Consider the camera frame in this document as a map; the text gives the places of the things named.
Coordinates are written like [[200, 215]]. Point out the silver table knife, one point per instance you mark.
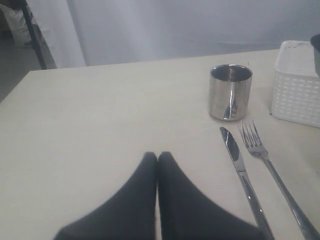
[[239, 165]]

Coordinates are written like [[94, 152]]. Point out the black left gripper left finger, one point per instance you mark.
[[128, 215]]

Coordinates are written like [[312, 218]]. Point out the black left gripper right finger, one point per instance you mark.
[[187, 214]]

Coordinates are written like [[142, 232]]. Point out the black metal stand leg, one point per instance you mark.
[[34, 41]]

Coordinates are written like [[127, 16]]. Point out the white plastic perforated basket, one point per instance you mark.
[[296, 88]]

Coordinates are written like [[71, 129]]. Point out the silver metal fork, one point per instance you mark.
[[255, 147]]

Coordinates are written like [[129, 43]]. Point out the stainless steel cup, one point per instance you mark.
[[229, 92]]

